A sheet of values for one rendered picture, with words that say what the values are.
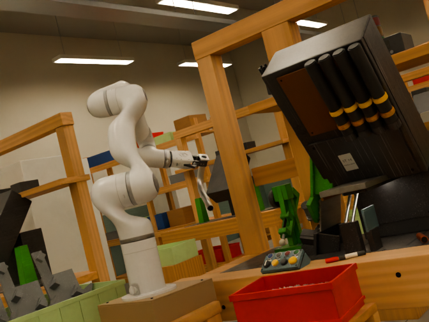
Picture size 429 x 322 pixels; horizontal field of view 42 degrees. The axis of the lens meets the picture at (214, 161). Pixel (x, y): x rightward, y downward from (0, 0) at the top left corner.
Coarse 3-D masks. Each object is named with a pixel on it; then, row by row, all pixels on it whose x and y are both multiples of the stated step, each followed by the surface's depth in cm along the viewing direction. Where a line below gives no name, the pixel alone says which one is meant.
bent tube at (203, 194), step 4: (200, 156) 261; (204, 156) 262; (204, 160) 258; (208, 160) 259; (200, 168) 262; (204, 168) 262; (200, 172) 263; (200, 176) 263; (200, 180) 263; (200, 184) 262; (200, 188) 260; (200, 192) 258; (204, 192) 257; (200, 196) 257; (204, 196) 254; (204, 200) 252; (208, 200) 250; (208, 204) 247; (212, 204) 248; (208, 208) 249; (212, 208) 248
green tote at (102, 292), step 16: (96, 288) 240; (112, 288) 223; (48, 304) 245; (64, 304) 207; (80, 304) 211; (96, 304) 217; (16, 320) 193; (32, 320) 197; (48, 320) 201; (64, 320) 206; (80, 320) 210; (96, 320) 215
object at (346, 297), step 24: (264, 288) 176; (288, 288) 150; (312, 288) 147; (336, 288) 147; (360, 288) 161; (240, 312) 159; (264, 312) 155; (288, 312) 151; (312, 312) 148; (336, 312) 144
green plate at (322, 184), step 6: (312, 162) 202; (312, 168) 202; (312, 174) 203; (318, 174) 203; (312, 180) 203; (318, 180) 203; (324, 180) 202; (312, 186) 203; (318, 186) 203; (324, 186) 202; (330, 186) 200; (312, 192) 204; (318, 192) 204; (318, 198) 207; (318, 204) 207
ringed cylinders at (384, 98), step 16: (352, 48) 160; (320, 64) 167; (368, 64) 162; (320, 80) 171; (336, 80) 168; (352, 80) 166; (368, 80) 164; (368, 96) 170; (384, 96) 167; (336, 112) 175; (352, 112) 173; (368, 112) 171; (384, 112) 169; (352, 128) 179; (368, 128) 176; (384, 128) 174
